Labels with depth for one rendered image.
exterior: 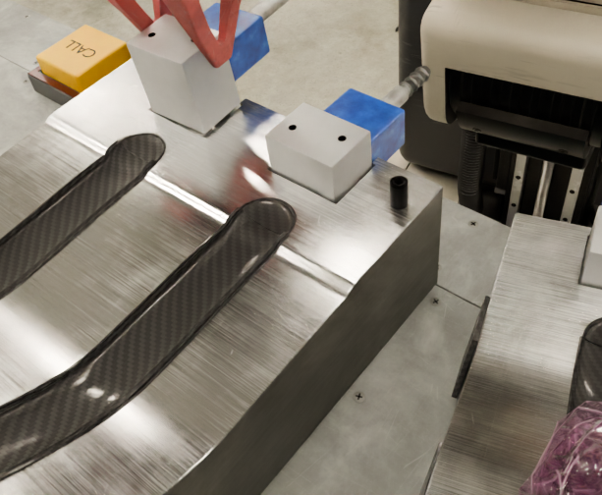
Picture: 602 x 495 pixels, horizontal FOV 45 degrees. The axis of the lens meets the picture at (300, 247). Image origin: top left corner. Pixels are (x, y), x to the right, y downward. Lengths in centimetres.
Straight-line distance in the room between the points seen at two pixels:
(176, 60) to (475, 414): 26
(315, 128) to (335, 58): 167
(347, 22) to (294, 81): 31
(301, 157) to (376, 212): 5
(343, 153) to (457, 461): 17
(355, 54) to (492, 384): 177
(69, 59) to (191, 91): 25
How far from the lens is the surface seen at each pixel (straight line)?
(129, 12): 47
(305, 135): 41
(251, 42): 48
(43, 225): 46
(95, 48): 69
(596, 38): 70
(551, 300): 42
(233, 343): 37
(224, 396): 35
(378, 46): 212
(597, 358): 41
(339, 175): 40
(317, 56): 210
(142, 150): 48
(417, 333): 46
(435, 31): 73
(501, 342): 40
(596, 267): 42
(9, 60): 79
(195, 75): 45
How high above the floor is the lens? 118
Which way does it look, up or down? 49 degrees down
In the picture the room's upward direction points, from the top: 9 degrees counter-clockwise
